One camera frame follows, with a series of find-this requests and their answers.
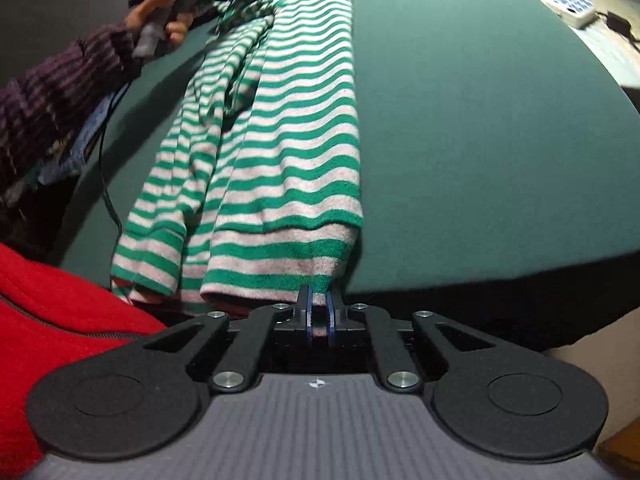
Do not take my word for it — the green white striped garment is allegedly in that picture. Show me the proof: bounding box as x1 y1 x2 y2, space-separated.
111 0 362 313

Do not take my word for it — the plaid sleeve left forearm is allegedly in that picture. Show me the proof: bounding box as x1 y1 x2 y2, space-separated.
1 23 140 191

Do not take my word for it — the person's left hand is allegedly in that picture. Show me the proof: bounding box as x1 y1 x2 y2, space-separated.
124 0 194 47

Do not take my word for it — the red jacket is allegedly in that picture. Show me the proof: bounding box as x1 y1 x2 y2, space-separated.
1 246 165 479

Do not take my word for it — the black power adapter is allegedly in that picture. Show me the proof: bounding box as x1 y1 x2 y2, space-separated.
605 11 632 38

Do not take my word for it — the white power strip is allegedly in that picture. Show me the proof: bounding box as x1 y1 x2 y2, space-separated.
547 0 598 29

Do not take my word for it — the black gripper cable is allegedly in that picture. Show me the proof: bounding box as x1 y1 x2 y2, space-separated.
96 81 132 246

